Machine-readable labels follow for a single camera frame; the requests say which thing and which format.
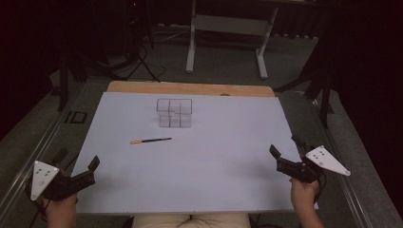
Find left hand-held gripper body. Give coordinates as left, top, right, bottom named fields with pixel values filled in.
left=26, top=160, right=97, bottom=202

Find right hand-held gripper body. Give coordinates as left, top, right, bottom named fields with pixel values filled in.
left=276, top=144, right=352, bottom=185

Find black pen with orange end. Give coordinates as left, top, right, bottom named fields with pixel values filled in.
left=129, top=136, right=173, bottom=145

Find clear plastic organizer box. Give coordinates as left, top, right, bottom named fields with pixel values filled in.
left=155, top=98, right=194, bottom=129

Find person's left hand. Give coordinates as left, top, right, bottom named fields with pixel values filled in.
left=42, top=193, right=79, bottom=228

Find person's right hand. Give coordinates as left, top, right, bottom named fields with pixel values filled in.
left=289, top=177, right=320, bottom=213

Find black metal stand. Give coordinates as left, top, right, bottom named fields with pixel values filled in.
left=274, top=60, right=336, bottom=129
left=56, top=51, right=70, bottom=112

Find white table board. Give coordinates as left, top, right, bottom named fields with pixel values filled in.
left=70, top=91, right=319, bottom=216

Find wooden table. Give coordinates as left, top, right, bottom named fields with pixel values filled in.
left=106, top=80, right=276, bottom=98

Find person's beige pants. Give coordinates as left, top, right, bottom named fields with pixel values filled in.
left=130, top=213, right=252, bottom=228

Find metal floor rail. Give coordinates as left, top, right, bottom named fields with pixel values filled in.
left=302, top=93, right=376, bottom=228
left=0, top=89, right=84, bottom=219

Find right hand-held gripper cable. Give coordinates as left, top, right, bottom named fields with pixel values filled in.
left=313, top=172, right=328, bottom=204

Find hand-held gripper cable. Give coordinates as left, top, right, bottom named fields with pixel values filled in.
left=313, top=172, right=328, bottom=204
left=25, top=177, right=51, bottom=228

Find left hand-held gripper cable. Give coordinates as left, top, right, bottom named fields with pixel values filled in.
left=25, top=177, right=51, bottom=228

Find black floor socket frame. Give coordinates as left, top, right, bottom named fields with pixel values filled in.
left=64, top=110, right=88, bottom=125

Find black floor cables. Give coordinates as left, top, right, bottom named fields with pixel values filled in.
left=79, top=41, right=167, bottom=84

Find white metal desk frame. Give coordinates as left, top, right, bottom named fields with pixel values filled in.
left=185, top=0, right=280, bottom=81

